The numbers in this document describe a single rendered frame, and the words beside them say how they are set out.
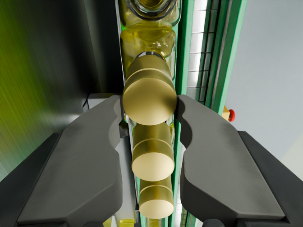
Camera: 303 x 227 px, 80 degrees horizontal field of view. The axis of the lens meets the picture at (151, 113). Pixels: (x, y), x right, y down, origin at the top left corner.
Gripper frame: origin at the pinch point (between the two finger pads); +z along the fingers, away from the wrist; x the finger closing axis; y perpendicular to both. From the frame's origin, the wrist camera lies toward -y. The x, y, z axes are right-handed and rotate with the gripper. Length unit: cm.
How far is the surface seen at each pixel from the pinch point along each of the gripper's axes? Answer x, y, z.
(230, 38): 13.0, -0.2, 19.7
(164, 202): 1.3, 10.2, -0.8
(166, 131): 1.5, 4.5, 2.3
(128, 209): -7, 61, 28
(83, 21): -14.7, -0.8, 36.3
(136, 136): -1.1, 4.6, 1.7
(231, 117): 25.4, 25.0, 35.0
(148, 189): -0.1, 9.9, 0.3
